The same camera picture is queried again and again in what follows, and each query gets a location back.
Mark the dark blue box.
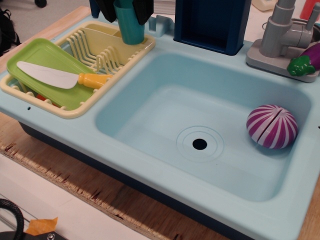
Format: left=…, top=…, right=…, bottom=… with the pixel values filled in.
left=174, top=0, right=251, bottom=56

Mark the cream background object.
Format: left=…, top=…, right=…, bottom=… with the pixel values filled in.
left=251, top=0, right=278, bottom=12

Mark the red cup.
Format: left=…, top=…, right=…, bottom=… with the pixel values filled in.
left=299, top=0, right=320, bottom=24

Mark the orange tape piece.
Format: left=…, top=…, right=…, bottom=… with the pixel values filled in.
left=25, top=217, right=59, bottom=236

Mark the light blue toy sink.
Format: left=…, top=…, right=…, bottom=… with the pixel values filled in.
left=0, top=19, right=320, bottom=240

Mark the green plastic tray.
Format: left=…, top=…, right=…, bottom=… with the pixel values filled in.
left=6, top=38, right=94, bottom=111

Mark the orange item under tray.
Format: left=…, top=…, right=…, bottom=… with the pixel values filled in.
left=35, top=94, right=59, bottom=107

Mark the toy knife yellow handle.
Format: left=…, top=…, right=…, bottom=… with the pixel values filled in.
left=16, top=61, right=113, bottom=90

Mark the purple striped toy onion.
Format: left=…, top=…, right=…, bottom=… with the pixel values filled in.
left=246, top=104, right=298, bottom=149

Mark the purple toy eggplant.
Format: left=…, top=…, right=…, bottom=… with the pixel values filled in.
left=287, top=42, right=320, bottom=77

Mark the cream dish drying rack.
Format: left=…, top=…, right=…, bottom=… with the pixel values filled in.
left=0, top=20, right=156, bottom=119

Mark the black bag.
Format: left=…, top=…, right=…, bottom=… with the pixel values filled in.
left=0, top=9, right=21, bottom=57

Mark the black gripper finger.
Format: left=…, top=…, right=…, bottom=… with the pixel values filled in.
left=132, top=0, right=154, bottom=26
left=96, top=0, right=117, bottom=23

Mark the grey toy faucet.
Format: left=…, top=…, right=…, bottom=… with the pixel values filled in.
left=246, top=0, right=320, bottom=83

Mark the black braided cable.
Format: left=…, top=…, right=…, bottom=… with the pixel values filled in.
left=0, top=198, right=25, bottom=235

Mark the teal plastic cup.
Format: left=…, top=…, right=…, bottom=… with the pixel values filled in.
left=113, top=0, right=145, bottom=45

